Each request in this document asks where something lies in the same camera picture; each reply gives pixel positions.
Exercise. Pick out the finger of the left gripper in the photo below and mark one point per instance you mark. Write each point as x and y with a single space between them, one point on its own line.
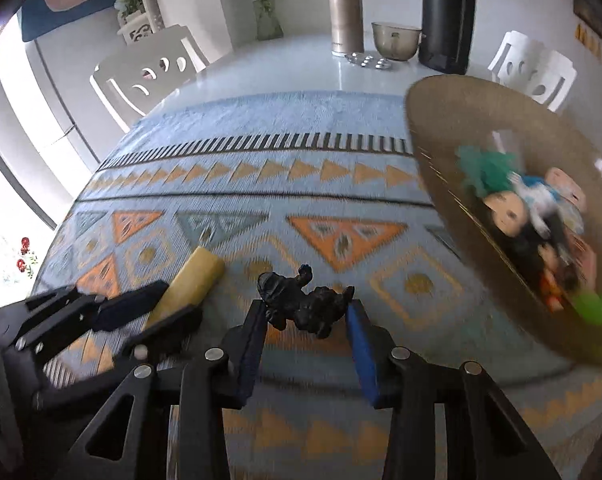
165 338
121 310

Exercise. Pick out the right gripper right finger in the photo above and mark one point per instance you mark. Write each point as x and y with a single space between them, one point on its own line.
371 347

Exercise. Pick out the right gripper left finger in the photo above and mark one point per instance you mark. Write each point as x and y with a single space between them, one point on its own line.
243 346

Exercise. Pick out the black animal figurine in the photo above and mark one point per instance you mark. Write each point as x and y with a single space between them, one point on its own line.
313 312

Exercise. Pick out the yellow rectangular block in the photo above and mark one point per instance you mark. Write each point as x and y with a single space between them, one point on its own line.
190 286

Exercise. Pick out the red dress doll figurine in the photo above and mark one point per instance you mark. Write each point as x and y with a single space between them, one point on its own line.
558 280

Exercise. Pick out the green translucent plastic toy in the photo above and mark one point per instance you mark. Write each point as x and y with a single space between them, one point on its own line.
486 172

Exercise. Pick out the patterned blue table mat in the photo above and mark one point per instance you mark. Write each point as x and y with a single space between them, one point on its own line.
328 179

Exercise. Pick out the white chair far left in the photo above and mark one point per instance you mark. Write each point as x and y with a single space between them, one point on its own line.
131 83

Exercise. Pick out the white chair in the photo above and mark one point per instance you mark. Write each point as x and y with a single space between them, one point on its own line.
131 83
528 66

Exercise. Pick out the brown ribbed bowl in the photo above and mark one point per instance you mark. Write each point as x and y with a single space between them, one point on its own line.
445 112

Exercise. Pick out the silver coaster with beads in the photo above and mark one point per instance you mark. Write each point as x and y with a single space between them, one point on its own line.
364 60

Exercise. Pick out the small grey glass bowl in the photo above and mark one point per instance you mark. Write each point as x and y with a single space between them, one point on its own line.
396 42

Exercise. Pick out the white chair far middle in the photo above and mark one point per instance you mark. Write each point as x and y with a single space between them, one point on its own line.
528 66

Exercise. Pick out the beige steel tumbler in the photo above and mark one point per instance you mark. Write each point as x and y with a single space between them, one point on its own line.
347 27

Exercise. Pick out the black thermos bottle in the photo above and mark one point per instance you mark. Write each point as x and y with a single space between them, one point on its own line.
446 35

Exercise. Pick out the lower small framed picture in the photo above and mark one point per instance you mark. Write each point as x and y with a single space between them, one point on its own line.
585 12

